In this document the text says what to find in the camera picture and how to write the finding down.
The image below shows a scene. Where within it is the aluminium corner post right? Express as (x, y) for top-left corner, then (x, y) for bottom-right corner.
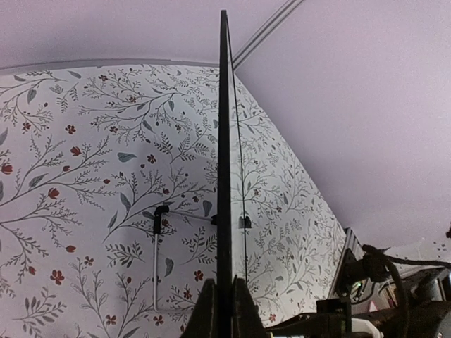
(233, 0), (304, 70)

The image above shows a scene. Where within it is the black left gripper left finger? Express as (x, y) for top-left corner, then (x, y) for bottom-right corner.
(180, 279), (216, 338)

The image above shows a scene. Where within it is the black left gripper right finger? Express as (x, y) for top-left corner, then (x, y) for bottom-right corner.
(232, 276), (269, 338)

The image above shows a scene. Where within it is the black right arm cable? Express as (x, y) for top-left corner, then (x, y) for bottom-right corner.
(362, 243), (451, 338)

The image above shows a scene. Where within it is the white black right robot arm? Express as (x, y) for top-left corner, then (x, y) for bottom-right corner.
(266, 231), (450, 337)

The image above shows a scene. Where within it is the metal wire whiteboard stand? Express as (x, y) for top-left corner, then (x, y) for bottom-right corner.
(150, 201), (217, 315)

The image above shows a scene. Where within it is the aluminium front rail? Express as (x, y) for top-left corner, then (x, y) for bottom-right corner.
(328, 227), (364, 299)

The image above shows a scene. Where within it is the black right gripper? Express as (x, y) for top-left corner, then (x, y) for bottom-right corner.
(266, 268), (450, 337)

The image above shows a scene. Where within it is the black whiteboard stand foot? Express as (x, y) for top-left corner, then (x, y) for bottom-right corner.
(238, 215), (252, 229)

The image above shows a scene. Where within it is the white whiteboard black frame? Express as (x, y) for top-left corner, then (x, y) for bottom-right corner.
(215, 9), (249, 311)

